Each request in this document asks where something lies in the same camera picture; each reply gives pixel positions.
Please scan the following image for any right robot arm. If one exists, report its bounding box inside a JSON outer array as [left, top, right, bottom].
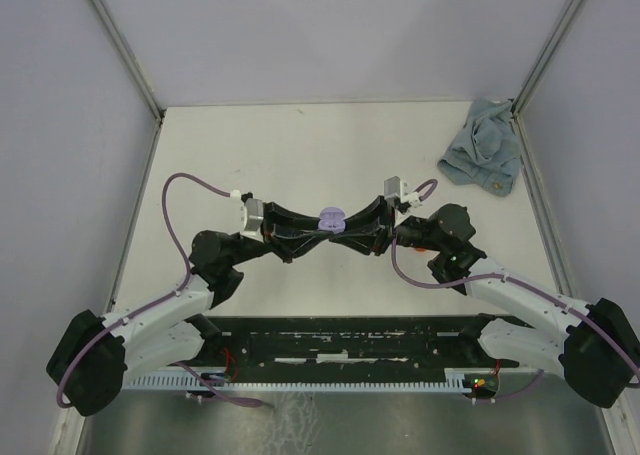
[[318, 202, 639, 408]]

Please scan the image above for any left aluminium frame post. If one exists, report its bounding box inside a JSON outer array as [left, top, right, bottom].
[[88, 0, 165, 122]]

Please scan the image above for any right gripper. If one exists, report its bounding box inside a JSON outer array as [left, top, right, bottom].
[[329, 195, 445, 257]]

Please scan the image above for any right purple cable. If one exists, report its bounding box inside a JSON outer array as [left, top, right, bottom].
[[389, 178, 640, 401]]

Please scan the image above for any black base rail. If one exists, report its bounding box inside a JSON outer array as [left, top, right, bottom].
[[187, 315, 498, 385]]

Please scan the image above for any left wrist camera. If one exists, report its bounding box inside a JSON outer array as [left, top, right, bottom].
[[230, 190, 264, 237]]

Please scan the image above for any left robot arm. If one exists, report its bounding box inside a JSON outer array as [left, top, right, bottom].
[[46, 199, 345, 416]]

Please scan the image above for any right aluminium frame post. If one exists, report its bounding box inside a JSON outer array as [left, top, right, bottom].
[[512, 0, 601, 116]]

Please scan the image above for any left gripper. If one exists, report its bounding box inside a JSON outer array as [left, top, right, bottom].
[[227, 201, 334, 267]]

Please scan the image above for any white cable duct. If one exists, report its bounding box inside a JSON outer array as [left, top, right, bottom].
[[119, 367, 474, 394]]

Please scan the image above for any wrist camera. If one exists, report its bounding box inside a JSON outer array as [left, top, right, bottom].
[[383, 176, 422, 214], [230, 190, 264, 237]]

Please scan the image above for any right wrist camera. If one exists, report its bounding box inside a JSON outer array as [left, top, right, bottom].
[[383, 176, 422, 214]]

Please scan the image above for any blue denim cloth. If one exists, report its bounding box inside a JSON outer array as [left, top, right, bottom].
[[437, 100, 522, 197]]

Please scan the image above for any aluminium frame post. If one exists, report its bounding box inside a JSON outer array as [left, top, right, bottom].
[[88, 0, 165, 122], [512, 0, 601, 116]]

